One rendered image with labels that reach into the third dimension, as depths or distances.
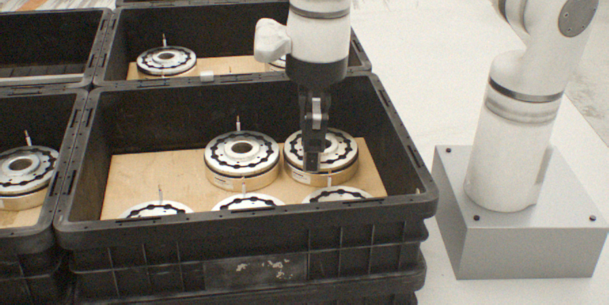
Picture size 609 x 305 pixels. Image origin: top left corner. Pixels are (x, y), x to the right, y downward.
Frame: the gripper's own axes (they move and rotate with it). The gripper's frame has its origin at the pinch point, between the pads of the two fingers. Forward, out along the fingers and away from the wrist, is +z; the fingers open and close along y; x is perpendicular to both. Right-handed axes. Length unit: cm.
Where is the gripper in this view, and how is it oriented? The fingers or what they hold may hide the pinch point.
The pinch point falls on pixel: (310, 149)
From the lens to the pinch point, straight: 82.0
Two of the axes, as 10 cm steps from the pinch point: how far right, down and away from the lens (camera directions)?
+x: -10.0, -0.3, -0.3
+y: -0.1, -5.3, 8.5
